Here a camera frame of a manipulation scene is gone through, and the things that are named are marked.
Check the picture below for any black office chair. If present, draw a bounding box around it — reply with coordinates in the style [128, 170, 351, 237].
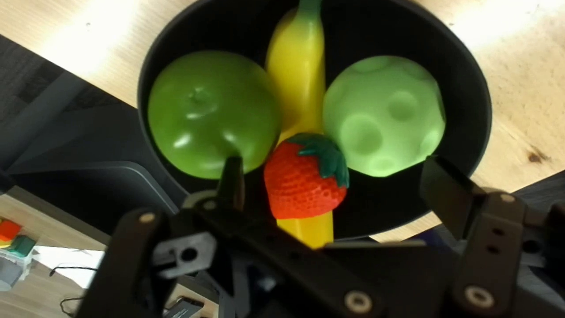
[0, 34, 188, 235]

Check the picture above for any container of colourful blocks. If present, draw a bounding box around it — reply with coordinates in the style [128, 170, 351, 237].
[0, 217, 39, 292]

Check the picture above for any light green dimpled ball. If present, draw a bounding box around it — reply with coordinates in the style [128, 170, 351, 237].
[322, 55, 446, 178]

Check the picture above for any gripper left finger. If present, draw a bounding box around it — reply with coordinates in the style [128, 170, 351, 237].
[76, 155, 384, 318]

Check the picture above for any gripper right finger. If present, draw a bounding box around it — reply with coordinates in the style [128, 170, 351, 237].
[419, 155, 565, 318]

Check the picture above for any black bowl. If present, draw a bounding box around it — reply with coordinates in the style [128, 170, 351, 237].
[137, 0, 492, 241]

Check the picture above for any yellow banana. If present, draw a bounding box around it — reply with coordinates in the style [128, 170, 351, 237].
[265, 0, 334, 250]

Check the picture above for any green apple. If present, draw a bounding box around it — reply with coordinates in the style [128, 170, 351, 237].
[147, 50, 282, 180]

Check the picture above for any black cable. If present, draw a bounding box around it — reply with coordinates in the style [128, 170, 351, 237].
[49, 264, 100, 318]

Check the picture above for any red strawberry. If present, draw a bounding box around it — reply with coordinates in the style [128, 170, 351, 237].
[264, 132, 350, 220]

